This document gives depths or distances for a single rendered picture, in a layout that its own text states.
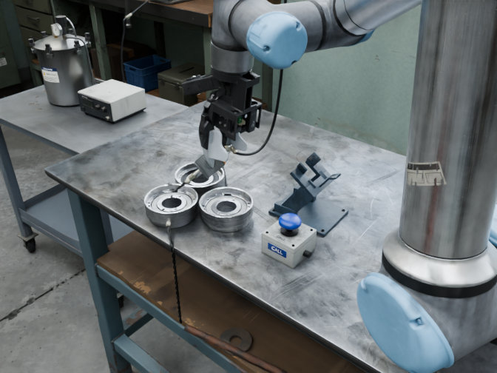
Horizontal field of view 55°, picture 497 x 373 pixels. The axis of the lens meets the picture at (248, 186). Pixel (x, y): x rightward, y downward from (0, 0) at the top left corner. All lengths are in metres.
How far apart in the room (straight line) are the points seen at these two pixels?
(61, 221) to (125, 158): 0.91
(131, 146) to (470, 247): 0.93
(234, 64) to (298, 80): 1.97
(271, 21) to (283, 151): 0.55
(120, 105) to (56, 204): 0.67
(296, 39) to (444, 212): 0.35
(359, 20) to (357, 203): 0.43
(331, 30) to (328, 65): 1.88
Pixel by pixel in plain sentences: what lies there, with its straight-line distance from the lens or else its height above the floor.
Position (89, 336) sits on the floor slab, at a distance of 1.87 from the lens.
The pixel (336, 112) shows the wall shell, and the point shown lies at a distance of 2.69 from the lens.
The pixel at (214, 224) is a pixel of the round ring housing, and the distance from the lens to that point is 0.91.
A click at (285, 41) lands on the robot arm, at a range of 0.69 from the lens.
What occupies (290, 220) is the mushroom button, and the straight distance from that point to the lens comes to 0.83.
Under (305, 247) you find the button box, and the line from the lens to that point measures 0.85.
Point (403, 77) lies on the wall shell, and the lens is 2.46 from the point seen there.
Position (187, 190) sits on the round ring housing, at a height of 0.83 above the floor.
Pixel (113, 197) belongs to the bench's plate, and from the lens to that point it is 1.05.
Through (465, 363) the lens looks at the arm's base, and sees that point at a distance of 0.71.
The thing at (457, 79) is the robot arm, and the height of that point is 1.23.
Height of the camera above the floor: 1.36
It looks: 32 degrees down
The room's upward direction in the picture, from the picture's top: straight up
